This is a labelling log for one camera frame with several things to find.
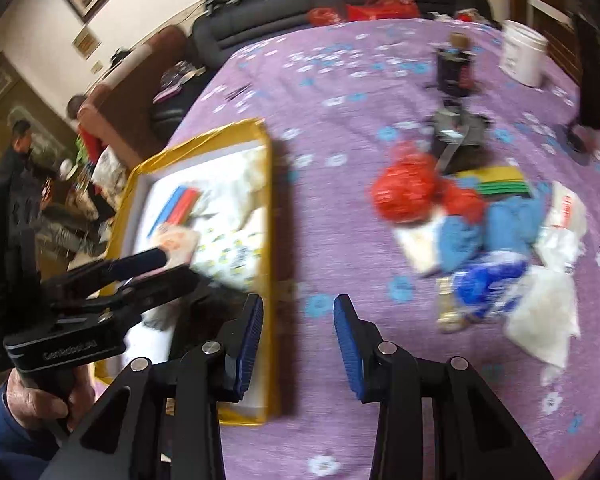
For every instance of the blue red sponge pack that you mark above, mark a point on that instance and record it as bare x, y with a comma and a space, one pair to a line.
177, 207

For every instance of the yellow green sponge pack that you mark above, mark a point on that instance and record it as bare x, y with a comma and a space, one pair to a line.
495, 180

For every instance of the purple floral tablecloth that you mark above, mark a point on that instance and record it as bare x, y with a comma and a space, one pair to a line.
343, 104

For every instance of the brown armchair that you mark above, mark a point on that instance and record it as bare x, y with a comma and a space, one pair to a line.
117, 110

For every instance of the white cloth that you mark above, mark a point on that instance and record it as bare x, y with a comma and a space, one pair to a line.
249, 181

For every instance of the person in background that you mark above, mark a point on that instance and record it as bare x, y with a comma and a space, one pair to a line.
23, 182

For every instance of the black clamp device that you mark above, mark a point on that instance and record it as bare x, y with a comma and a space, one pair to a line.
458, 140

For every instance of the pink tissue pack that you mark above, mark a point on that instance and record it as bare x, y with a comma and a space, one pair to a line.
179, 243

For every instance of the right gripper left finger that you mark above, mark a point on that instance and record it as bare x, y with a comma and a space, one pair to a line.
242, 344

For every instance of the small red bag ball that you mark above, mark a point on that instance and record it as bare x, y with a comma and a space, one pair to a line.
464, 202

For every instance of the yellow-edged white foam tray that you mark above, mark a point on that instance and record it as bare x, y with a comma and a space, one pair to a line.
209, 200

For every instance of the red bags on sofa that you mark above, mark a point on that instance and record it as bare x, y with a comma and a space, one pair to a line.
372, 10

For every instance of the white plastic bag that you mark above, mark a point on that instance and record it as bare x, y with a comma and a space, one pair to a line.
546, 316

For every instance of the finger of the left gripper blurred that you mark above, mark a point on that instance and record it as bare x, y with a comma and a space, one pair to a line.
82, 281

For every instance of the black pen holder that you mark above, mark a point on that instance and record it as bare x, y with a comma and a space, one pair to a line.
455, 76

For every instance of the blue cloth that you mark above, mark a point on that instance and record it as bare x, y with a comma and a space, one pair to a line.
510, 225

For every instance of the person's left hand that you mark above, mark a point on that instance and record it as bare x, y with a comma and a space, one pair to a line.
31, 407

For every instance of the white red-print packet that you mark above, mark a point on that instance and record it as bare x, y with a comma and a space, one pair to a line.
566, 211

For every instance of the red plastic bag ball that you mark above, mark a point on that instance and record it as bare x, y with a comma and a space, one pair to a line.
405, 191

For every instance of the black phone stand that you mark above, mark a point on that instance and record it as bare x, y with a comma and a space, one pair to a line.
580, 137

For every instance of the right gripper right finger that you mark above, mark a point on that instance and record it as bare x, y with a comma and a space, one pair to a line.
358, 341

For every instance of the white plastic jar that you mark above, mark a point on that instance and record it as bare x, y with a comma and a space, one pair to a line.
523, 53

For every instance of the white floral tissue pack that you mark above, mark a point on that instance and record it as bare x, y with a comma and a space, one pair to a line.
231, 257

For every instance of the black leather sofa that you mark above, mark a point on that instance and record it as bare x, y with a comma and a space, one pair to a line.
218, 34

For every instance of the blue white snack packet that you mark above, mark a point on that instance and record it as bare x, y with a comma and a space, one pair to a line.
491, 285

